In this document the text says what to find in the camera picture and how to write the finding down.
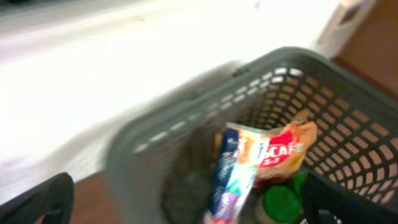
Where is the grey plastic basket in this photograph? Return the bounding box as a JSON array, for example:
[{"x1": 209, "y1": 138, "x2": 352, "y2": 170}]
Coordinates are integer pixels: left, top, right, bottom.
[{"x1": 106, "y1": 48, "x2": 397, "y2": 224}]

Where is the tissue multipack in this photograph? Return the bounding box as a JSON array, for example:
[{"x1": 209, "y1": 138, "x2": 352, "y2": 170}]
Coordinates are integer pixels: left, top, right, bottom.
[{"x1": 203, "y1": 123, "x2": 270, "y2": 224}]

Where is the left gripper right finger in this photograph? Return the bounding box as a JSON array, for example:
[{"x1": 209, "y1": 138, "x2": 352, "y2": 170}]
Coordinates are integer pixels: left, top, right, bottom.
[{"x1": 303, "y1": 170, "x2": 397, "y2": 224}]

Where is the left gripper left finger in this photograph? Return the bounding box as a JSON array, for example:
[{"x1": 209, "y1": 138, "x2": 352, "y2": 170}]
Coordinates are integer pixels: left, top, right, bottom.
[{"x1": 1, "y1": 172, "x2": 74, "y2": 224}]

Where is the orange coffee sachet bag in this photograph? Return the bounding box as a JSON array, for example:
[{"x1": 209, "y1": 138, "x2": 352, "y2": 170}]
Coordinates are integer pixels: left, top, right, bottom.
[{"x1": 214, "y1": 108, "x2": 318, "y2": 187}]

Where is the green bottle with label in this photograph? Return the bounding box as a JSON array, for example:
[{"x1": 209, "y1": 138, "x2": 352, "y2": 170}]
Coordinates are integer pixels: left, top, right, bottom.
[{"x1": 255, "y1": 185, "x2": 302, "y2": 224}]

